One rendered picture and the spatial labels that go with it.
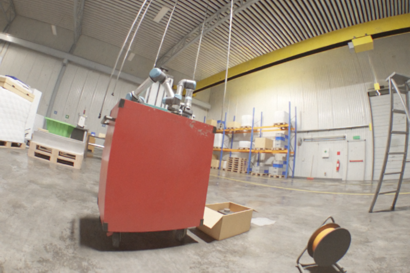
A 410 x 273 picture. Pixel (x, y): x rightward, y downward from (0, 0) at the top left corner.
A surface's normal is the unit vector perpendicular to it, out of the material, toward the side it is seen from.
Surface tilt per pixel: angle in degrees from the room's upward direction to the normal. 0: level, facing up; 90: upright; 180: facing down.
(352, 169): 90
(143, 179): 90
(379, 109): 90
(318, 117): 90
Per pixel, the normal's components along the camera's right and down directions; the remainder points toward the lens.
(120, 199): 0.63, -0.10
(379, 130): -0.77, -0.25
